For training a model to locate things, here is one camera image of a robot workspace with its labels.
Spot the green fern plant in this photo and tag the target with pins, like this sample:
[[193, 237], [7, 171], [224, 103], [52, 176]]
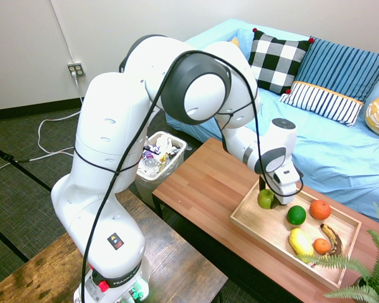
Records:
[[377, 271]]

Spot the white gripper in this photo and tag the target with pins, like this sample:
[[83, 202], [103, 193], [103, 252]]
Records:
[[285, 186]]

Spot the green apple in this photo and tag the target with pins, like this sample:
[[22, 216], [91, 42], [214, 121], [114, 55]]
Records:
[[265, 199]]

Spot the navy white striped pillow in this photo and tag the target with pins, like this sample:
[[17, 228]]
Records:
[[322, 102]]

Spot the clear plastic bottle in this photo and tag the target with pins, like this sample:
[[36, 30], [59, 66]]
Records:
[[151, 163]]

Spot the black metal table leg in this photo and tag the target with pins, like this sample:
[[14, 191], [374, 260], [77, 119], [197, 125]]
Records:
[[159, 206]]

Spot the small orange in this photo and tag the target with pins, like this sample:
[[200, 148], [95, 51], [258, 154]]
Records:
[[322, 246]]

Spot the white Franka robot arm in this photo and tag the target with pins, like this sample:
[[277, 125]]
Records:
[[113, 132]]

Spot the light blue sofa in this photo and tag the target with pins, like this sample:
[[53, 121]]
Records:
[[334, 158]]

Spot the plain yellow pillow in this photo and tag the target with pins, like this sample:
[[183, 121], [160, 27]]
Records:
[[235, 42]]

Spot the yellow mango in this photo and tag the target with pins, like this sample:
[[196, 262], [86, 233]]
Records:
[[300, 242]]

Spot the overripe brown banana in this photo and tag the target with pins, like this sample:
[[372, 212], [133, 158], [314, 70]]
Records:
[[334, 238]]

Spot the wall power outlet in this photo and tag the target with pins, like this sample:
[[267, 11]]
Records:
[[75, 69]]

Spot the light wooden tray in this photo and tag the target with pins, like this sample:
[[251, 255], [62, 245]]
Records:
[[271, 230]]

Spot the large orange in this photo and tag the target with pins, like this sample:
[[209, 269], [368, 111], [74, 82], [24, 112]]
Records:
[[320, 210]]

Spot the green lime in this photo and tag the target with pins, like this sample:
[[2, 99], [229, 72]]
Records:
[[296, 215]]

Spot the grey trash bin with liner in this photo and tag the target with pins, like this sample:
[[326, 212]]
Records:
[[159, 180]]

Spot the blue striped pillow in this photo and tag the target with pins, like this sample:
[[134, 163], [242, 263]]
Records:
[[338, 67]]

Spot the black white checkered pillow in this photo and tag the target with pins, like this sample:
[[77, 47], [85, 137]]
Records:
[[276, 60]]

